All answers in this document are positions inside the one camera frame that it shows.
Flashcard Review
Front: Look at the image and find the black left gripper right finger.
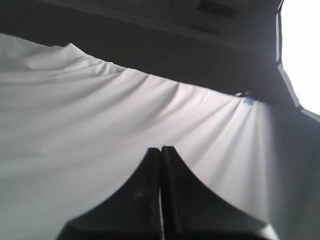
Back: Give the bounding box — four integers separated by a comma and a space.
160, 146, 279, 240

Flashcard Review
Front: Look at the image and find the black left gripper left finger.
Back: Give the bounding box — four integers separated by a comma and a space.
57, 148, 162, 240

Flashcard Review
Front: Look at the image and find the grey fabric backdrop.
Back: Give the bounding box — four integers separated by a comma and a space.
0, 34, 270, 240

